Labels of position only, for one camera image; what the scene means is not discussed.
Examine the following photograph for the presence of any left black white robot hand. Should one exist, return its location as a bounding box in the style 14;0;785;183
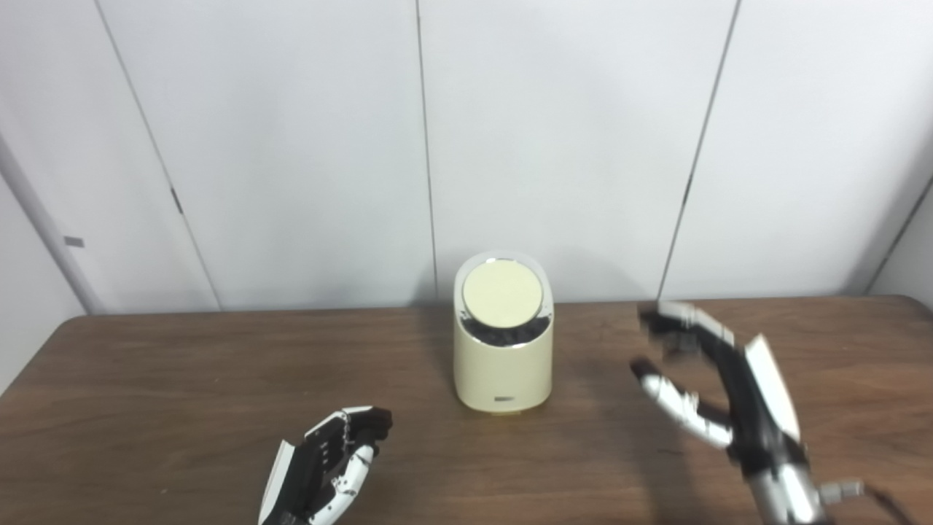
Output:
258;406;394;525

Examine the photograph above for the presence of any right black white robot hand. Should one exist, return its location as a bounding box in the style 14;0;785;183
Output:
631;301;810;478

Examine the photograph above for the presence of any round cream bin lid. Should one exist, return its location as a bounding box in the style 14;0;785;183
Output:
462;260;544;327

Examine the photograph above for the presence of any cream-colored bin body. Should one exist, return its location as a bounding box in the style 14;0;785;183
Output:
453;252;555;415

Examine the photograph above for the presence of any black bin liner bag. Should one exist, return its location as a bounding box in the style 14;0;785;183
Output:
458;309;552;349

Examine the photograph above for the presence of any gray wall corner post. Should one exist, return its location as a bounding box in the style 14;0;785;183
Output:
0;135;106;314

